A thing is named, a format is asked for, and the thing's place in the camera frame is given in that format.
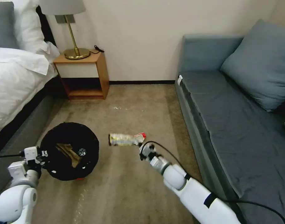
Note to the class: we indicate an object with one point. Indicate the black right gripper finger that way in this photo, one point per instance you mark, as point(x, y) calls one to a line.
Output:
point(142, 154)
point(151, 147)

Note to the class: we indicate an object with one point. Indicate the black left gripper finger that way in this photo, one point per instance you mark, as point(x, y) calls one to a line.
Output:
point(41, 162)
point(44, 153)

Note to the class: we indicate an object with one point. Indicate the black round trash bin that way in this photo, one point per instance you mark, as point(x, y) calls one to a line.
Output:
point(70, 154)

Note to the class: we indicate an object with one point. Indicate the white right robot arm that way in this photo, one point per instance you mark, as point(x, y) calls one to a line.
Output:
point(191, 189)

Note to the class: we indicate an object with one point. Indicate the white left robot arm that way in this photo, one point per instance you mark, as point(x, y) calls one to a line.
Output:
point(14, 198)

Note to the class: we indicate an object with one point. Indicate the crumpled snack wrapper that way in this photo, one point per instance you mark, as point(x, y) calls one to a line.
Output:
point(125, 139)

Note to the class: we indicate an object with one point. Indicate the crumpled brown paper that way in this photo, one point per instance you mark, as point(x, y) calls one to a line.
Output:
point(69, 152)

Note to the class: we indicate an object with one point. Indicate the shiny foil ball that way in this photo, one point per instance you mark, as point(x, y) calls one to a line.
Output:
point(81, 152)

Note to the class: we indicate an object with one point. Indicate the bed with white duvet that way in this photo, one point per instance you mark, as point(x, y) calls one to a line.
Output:
point(14, 88)

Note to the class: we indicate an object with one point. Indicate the white sofa tag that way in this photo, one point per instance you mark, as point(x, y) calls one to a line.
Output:
point(179, 80)

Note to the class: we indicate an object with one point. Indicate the blue-grey sofa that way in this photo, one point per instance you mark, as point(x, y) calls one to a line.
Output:
point(233, 130)

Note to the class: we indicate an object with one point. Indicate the wooden nightstand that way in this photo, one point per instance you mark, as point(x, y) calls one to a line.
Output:
point(83, 74)

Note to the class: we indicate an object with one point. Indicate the white pillow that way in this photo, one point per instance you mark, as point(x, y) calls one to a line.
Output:
point(30, 25)

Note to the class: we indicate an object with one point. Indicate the brass table lamp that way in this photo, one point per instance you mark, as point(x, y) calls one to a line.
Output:
point(72, 28)

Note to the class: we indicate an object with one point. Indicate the blue-grey cushion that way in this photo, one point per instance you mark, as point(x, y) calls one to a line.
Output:
point(261, 65)

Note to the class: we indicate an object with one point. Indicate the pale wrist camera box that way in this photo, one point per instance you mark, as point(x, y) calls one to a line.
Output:
point(31, 152)

